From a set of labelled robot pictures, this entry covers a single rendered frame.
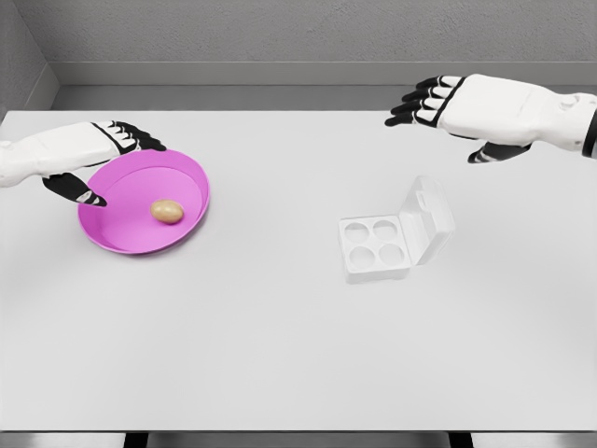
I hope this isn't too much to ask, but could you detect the brown egg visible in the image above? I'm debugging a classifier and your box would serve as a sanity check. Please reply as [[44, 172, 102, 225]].
[[149, 199, 185, 225]]

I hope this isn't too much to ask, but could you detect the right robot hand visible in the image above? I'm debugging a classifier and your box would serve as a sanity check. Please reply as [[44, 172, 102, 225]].
[[383, 74, 566, 165]]

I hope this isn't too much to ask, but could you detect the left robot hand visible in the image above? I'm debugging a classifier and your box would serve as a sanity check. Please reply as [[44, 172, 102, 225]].
[[21, 119, 168, 208]]

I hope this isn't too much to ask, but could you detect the pink round plate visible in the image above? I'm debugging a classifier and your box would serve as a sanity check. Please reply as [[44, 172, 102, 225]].
[[76, 148, 212, 256]]

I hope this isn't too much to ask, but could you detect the white egg box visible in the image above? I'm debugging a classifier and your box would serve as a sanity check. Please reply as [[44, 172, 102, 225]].
[[337, 175, 457, 286]]

